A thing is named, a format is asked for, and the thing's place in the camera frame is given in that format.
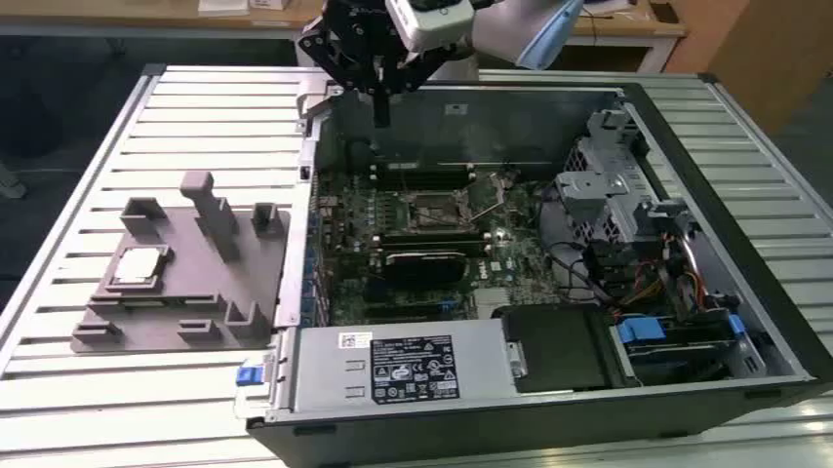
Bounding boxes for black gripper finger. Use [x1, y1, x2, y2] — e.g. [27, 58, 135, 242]
[383, 42, 449, 129]
[296, 17, 386, 129]

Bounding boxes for metal socket cover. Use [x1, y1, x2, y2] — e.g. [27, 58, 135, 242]
[458, 168, 519, 220]

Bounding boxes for silver CPU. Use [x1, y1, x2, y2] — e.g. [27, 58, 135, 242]
[111, 247, 166, 286]

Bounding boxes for CPU socket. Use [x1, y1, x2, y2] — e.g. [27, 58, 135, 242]
[403, 188, 475, 231]

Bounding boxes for white paper box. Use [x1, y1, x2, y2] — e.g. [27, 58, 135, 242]
[198, 0, 250, 15]

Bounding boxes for green motherboard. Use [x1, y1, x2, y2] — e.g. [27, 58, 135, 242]
[310, 168, 571, 328]

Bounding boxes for wooden desk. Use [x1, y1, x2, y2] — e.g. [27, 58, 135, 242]
[0, 0, 692, 67]

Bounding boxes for silver metal drive cage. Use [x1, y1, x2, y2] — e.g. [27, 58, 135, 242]
[553, 109, 658, 248]

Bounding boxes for black graphics card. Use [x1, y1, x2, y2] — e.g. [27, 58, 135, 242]
[381, 248, 469, 285]

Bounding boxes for grey parts rack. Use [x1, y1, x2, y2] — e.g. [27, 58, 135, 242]
[70, 170, 291, 355]

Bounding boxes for silver chipset heat sink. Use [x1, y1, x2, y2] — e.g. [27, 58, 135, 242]
[471, 287, 517, 312]

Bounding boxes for black expansion slot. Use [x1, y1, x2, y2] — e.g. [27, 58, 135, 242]
[362, 304, 442, 322]

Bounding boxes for grey metal leg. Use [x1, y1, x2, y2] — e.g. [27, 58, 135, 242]
[0, 160, 28, 200]

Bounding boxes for wooden cabinet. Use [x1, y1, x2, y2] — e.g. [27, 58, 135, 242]
[662, 0, 833, 140]

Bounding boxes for green RAM stick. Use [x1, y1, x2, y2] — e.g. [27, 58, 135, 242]
[119, 296, 191, 310]

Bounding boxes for silver power supply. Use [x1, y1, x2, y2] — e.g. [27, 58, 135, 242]
[286, 319, 526, 411]

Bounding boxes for black plastic cover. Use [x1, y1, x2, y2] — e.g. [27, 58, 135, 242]
[498, 301, 632, 395]

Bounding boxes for blue disk carrier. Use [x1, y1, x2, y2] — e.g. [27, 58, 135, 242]
[614, 315, 666, 346]

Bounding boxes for black PC case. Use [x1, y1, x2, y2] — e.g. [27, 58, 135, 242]
[244, 72, 833, 468]

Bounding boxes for silver disk bay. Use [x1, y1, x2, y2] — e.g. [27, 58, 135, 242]
[607, 311, 769, 389]

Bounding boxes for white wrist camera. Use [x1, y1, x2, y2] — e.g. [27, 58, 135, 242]
[383, 0, 477, 53]

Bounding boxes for yellow wire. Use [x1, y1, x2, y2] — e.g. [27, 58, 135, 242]
[621, 282, 660, 306]

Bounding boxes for orange wire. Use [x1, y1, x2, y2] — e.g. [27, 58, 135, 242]
[688, 272, 712, 309]

